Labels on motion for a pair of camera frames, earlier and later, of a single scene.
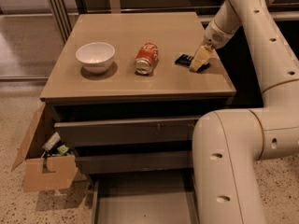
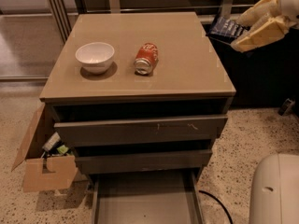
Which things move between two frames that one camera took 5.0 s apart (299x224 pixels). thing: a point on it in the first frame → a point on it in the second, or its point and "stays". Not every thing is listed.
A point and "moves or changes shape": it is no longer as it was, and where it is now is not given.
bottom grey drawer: [145, 198] stays
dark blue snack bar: [186, 60] moves or changes shape
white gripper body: [214, 35] → [291, 4]
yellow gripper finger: [202, 55] → [268, 32]
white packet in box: [51, 141] stays
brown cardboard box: [43, 173] stays
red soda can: [146, 59] stays
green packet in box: [63, 148] stays
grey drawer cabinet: [125, 89] stays
